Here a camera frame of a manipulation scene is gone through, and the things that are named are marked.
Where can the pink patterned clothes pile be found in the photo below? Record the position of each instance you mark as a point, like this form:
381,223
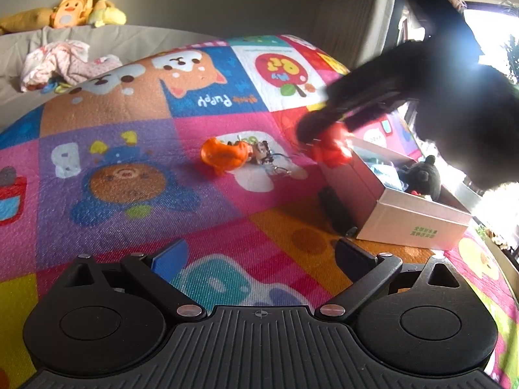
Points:
65,63

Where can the yellow plush toy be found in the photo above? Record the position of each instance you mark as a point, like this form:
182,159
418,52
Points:
106,8

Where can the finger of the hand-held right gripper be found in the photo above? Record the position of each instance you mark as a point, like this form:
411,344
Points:
373,115
340,105

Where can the blue tissue packet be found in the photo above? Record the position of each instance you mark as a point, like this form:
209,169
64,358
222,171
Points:
385,174

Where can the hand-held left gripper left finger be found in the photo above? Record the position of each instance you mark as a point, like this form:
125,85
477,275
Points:
170,258

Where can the flower pot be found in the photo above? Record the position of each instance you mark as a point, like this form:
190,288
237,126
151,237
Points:
496,238

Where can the orange plastic toy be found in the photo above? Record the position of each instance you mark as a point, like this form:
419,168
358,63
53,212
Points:
221,154

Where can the colourful printed play mat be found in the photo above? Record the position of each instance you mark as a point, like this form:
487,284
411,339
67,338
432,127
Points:
121,178

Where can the yellow pillow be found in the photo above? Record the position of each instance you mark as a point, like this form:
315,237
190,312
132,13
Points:
26,20

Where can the red plastic toy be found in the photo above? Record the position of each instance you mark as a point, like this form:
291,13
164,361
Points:
331,148

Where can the black oblong object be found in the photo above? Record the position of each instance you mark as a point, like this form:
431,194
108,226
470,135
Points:
336,210

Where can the grey sofa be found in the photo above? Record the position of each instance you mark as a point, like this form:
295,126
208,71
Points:
121,36

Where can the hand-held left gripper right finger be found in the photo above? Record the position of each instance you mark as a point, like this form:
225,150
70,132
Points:
354,261

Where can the black plush toy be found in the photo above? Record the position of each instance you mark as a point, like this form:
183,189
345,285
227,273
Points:
423,176

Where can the yellow duck plush backpack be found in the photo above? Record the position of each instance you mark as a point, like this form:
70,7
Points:
69,10

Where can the window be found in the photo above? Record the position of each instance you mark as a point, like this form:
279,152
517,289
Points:
492,40

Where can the white cardboard box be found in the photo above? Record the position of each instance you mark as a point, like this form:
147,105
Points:
405,219

